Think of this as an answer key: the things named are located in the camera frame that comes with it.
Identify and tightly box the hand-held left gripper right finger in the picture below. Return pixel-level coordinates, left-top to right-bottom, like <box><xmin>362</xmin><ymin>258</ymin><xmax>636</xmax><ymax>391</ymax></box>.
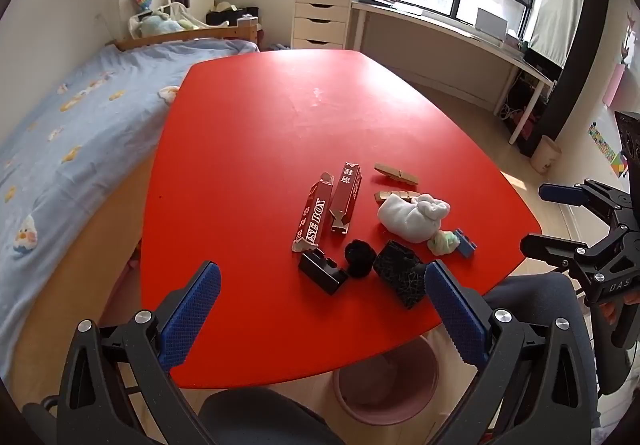
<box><xmin>424</xmin><ymin>259</ymin><xmax>601</xmax><ymax>445</ymax></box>

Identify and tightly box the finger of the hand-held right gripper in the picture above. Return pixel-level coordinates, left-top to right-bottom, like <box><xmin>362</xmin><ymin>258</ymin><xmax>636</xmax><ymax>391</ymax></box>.
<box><xmin>520</xmin><ymin>225</ymin><xmax>632</xmax><ymax>286</ymax></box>
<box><xmin>539</xmin><ymin>179</ymin><xmax>640</xmax><ymax>228</ymax></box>

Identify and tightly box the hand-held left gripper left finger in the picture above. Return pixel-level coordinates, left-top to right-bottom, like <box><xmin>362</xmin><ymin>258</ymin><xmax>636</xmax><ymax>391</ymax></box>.
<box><xmin>57</xmin><ymin>261</ymin><xmax>223</xmax><ymax>445</ymax></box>

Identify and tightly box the blue toy brick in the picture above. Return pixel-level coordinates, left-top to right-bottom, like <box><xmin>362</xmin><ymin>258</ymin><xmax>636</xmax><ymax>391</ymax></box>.
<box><xmin>454</xmin><ymin>228</ymin><xmax>477</xmax><ymax>260</ymax></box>

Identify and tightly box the pastel green soft lump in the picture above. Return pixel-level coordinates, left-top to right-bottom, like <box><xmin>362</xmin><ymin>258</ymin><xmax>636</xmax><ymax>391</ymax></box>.
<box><xmin>426</xmin><ymin>230</ymin><xmax>461</xmax><ymax>256</ymax></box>

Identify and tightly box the white sock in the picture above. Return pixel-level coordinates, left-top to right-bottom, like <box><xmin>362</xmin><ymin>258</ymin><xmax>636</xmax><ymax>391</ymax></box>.
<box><xmin>377</xmin><ymin>193</ymin><xmax>451</xmax><ymax>243</ymax></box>

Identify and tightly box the pink waste bin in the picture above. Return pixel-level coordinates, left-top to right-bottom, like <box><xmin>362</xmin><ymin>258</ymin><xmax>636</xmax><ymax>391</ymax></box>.
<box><xmin>334</xmin><ymin>334</ymin><xmax>441</xmax><ymax>427</ymax></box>

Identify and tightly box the black pompom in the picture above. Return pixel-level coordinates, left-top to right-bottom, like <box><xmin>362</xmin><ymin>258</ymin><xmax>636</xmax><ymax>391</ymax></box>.
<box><xmin>344</xmin><ymin>239</ymin><xmax>377</xmax><ymax>279</ymax></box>

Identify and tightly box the wooden clip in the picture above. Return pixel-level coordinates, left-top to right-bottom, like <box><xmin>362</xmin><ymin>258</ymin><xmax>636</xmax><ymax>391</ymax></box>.
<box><xmin>374</xmin><ymin>190</ymin><xmax>418</xmax><ymax>204</ymax></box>
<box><xmin>374</xmin><ymin>163</ymin><xmax>420</xmax><ymax>187</ymax></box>

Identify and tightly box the black plastic block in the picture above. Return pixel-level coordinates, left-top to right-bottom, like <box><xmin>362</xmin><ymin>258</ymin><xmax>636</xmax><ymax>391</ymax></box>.
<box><xmin>298</xmin><ymin>247</ymin><xmax>349</xmax><ymax>296</ymax></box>

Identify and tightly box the long red cardboard box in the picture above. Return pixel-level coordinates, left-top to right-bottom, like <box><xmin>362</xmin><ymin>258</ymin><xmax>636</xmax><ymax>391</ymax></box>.
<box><xmin>330</xmin><ymin>162</ymin><xmax>362</xmax><ymax>236</ymax></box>
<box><xmin>291</xmin><ymin>171</ymin><xmax>335</xmax><ymax>254</ymax></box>

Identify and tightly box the person's right hand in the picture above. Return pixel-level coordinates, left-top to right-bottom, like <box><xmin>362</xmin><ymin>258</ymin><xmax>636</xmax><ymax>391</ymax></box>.
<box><xmin>600</xmin><ymin>291</ymin><xmax>640</xmax><ymax>324</ymax></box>

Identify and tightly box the small beige bin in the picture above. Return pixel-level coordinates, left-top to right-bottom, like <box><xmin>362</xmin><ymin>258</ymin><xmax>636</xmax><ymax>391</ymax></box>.
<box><xmin>531</xmin><ymin>135</ymin><xmax>562</xmax><ymax>175</ymax></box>

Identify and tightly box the person's right leg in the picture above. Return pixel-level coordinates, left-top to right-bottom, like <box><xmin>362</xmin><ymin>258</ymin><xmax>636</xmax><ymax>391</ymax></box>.
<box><xmin>482</xmin><ymin>272</ymin><xmax>601</xmax><ymax>431</ymax></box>

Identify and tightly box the person's leg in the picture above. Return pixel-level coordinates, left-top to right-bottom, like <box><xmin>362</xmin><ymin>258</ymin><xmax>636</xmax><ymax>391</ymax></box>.
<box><xmin>200</xmin><ymin>387</ymin><xmax>346</xmax><ymax>445</ymax></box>
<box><xmin>482</xmin><ymin>272</ymin><xmax>601</xmax><ymax>431</ymax></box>

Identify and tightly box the person's left leg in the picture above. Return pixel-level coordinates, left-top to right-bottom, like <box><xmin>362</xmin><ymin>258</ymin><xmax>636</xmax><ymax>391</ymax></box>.
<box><xmin>200</xmin><ymin>387</ymin><xmax>346</xmax><ymax>445</ymax></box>

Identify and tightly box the black monitor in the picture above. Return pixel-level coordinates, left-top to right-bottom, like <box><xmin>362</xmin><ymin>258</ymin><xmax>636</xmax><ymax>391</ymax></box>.
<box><xmin>522</xmin><ymin>48</ymin><xmax>563</xmax><ymax>81</ymax></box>

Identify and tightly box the tall black panel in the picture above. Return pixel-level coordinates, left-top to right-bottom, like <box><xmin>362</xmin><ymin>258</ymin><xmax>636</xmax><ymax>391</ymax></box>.
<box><xmin>520</xmin><ymin>0</ymin><xmax>612</xmax><ymax>156</ymax></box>

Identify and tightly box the red table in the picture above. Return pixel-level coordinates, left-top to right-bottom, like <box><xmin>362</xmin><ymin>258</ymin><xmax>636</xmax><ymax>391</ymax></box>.
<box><xmin>140</xmin><ymin>49</ymin><xmax>543</xmax><ymax>391</ymax></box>

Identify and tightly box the white box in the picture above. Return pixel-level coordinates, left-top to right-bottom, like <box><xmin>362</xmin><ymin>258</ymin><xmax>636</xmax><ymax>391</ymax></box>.
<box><xmin>474</xmin><ymin>8</ymin><xmax>508</xmax><ymax>36</ymax></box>

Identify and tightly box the black chair armrest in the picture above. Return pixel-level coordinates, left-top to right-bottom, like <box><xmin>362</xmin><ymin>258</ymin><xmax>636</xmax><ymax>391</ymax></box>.
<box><xmin>22</xmin><ymin>395</ymin><xmax>63</xmax><ymax>445</ymax></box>

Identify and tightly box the white curtain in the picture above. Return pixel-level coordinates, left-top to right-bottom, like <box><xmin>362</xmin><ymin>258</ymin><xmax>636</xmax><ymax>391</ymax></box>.
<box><xmin>529</xmin><ymin>0</ymin><xmax>588</xmax><ymax>71</ymax></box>

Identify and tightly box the white desk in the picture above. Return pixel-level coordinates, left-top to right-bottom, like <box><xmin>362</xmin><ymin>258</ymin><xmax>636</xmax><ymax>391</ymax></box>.
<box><xmin>350</xmin><ymin>0</ymin><xmax>556</xmax><ymax>146</ymax></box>

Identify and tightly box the blue green plush toy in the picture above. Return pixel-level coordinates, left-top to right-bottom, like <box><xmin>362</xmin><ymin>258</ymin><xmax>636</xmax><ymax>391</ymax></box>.
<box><xmin>131</xmin><ymin>10</ymin><xmax>186</xmax><ymax>38</ymax></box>

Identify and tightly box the white drawer unit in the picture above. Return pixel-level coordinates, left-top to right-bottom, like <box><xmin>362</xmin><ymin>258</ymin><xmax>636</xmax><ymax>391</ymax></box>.
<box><xmin>292</xmin><ymin>0</ymin><xmax>353</xmax><ymax>50</ymax></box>

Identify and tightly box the colourful wall sticker chart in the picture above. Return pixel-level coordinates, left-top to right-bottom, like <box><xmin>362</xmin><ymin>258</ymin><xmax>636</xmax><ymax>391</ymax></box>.
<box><xmin>587</xmin><ymin>121</ymin><xmax>631</xmax><ymax>181</ymax></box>

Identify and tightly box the pink wall paper sheet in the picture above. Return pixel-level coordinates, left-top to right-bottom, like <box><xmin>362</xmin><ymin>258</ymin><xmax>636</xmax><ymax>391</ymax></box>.
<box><xmin>602</xmin><ymin>62</ymin><xmax>628</xmax><ymax>108</ymax></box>

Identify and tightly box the paper bird wall decoration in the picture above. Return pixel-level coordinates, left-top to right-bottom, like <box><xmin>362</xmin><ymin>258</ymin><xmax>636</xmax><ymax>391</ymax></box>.
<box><xmin>619</xmin><ymin>10</ymin><xmax>638</xmax><ymax>63</ymax></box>

